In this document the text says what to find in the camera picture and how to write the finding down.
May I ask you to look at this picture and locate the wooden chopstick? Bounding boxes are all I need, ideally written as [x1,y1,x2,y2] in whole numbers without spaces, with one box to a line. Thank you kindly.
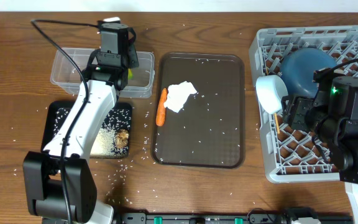
[273,113,280,134]

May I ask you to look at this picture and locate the yellow green snack wrapper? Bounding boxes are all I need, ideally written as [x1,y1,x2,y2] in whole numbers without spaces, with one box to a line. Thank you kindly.
[128,69,133,80]

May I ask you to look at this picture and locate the light blue rice bowl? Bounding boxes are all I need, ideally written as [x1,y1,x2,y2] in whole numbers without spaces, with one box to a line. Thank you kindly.
[255,75,288,114]

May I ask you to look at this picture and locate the dark blue plate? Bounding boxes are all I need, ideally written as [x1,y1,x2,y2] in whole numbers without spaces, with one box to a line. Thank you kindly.
[280,48,337,98]

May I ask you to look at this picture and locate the white napkin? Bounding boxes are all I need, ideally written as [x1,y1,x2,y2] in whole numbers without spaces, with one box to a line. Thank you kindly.
[163,81,197,113]

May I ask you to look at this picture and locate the orange carrot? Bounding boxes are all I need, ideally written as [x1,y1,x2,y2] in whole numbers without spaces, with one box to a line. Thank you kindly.
[155,88,168,126]

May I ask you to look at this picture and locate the brown food scrap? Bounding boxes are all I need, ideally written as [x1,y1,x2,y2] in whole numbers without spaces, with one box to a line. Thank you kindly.
[115,129,129,149]

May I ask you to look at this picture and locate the pile of white rice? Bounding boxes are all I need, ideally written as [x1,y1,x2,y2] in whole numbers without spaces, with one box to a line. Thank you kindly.
[53,107,132,158]

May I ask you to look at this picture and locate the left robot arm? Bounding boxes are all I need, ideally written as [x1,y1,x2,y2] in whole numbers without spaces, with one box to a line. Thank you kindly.
[23,17,139,223]

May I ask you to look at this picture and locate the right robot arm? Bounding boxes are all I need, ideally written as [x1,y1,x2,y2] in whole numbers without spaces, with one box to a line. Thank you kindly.
[281,68,358,223]

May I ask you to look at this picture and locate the grey dishwasher rack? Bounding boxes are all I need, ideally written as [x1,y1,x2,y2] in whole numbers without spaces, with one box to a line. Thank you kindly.
[249,25,358,184]

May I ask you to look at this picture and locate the clear plastic bin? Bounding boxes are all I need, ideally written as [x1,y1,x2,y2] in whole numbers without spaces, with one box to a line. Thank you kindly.
[50,47,155,98]

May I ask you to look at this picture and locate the brown serving tray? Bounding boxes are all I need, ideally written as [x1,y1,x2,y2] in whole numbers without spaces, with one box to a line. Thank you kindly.
[151,52,246,169]

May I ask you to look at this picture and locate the black plastic tray bin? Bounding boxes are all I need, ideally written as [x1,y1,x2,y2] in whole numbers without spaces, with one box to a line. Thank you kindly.
[41,101,132,159]

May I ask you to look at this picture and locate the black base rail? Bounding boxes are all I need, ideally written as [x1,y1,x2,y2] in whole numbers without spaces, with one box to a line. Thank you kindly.
[116,213,353,224]

